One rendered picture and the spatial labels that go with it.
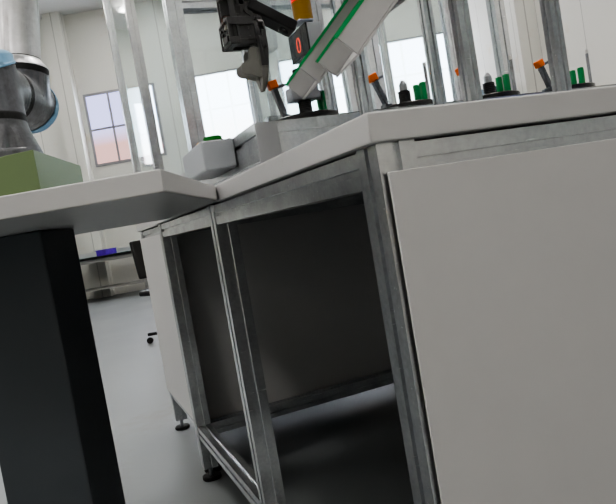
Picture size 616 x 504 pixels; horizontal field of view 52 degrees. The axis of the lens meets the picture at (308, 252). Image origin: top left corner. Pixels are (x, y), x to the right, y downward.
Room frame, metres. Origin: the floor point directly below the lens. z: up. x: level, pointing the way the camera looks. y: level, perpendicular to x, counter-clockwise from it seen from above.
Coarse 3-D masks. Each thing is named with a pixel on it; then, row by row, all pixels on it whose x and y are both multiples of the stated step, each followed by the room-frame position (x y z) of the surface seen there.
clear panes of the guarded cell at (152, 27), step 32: (160, 0) 2.65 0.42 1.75; (416, 0) 2.72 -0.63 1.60; (128, 32) 2.20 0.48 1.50; (160, 32) 2.64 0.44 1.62; (192, 32) 2.69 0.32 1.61; (384, 32) 2.99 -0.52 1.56; (416, 32) 2.75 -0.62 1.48; (128, 64) 2.32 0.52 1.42; (160, 64) 2.64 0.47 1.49; (224, 64) 2.73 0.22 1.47; (416, 64) 2.79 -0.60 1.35; (128, 96) 2.46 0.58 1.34; (160, 96) 2.63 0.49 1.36; (224, 96) 2.72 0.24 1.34; (448, 96) 2.61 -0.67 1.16; (160, 128) 2.62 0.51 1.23; (224, 128) 2.72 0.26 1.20
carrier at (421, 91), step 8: (424, 64) 1.46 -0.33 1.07; (424, 72) 1.46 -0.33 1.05; (400, 88) 1.50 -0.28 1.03; (416, 88) 1.53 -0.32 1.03; (424, 88) 1.50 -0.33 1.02; (400, 96) 1.49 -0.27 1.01; (408, 96) 1.49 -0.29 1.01; (416, 96) 1.53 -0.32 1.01; (424, 96) 1.50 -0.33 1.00; (384, 104) 1.47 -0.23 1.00; (400, 104) 1.44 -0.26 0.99; (408, 104) 1.43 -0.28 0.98; (416, 104) 1.43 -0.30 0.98; (424, 104) 1.38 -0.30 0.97
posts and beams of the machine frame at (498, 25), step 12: (336, 0) 2.33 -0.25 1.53; (492, 0) 2.36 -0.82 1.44; (492, 12) 2.37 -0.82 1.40; (504, 12) 2.37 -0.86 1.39; (492, 24) 2.38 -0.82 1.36; (504, 24) 2.37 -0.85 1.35; (492, 36) 2.39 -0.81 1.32; (504, 36) 2.37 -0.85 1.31; (504, 48) 2.36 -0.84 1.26; (504, 60) 2.36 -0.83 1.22; (348, 72) 2.33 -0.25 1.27; (504, 72) 2.36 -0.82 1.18; (348, 84) 2.32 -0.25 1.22; (348, 96) 2.34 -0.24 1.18; (348, 108) 2.35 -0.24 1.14
